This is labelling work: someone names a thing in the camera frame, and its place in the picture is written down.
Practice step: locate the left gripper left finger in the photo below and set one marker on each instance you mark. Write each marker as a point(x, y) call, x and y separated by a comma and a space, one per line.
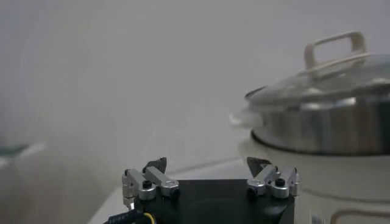
point(152, 182)

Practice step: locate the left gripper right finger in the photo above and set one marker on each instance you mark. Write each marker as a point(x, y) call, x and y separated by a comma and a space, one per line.
point(271, 182)

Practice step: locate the stainless steel steamer basket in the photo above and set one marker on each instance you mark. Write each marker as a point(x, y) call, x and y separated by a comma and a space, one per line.
point(320, 128)

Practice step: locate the cream electric cooker base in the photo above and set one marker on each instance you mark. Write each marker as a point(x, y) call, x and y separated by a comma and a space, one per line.
point(335, 182)

